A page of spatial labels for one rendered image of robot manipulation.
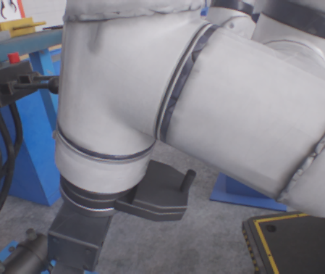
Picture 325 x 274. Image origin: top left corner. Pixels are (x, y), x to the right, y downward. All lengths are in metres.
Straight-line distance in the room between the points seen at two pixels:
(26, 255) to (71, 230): 0.62
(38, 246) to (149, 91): 0.78
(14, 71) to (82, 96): 0.56
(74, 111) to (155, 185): 0.11
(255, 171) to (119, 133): 0.09
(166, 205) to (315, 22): 0.20
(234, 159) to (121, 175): 0.10
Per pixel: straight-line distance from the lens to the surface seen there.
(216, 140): 0.15
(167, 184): 0.27
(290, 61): 0.17
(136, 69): 0.16
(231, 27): 0.53
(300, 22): 0.27
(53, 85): 0.57
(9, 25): 1.15
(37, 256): 0.89
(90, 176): 0.22
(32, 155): 1.76
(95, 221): 0.27
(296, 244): 1.06
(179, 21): 0.16
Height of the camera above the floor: 1.10
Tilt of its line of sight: 27 degrees down
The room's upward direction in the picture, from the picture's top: 8 degrees counter-clockwise
